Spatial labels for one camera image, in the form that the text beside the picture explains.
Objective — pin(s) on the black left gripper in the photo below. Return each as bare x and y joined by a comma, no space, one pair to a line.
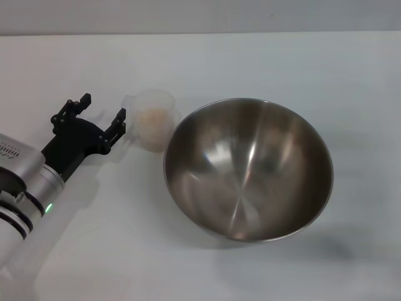
75,138

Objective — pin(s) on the stainless steel mixing bowl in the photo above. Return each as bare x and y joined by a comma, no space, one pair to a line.
250,175

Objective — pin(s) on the clear plastic measuring cup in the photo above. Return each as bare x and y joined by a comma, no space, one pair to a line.
147,100

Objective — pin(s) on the rice grains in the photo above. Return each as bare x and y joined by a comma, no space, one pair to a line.
152,122

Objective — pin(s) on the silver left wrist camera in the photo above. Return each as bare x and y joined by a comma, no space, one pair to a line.
18,156

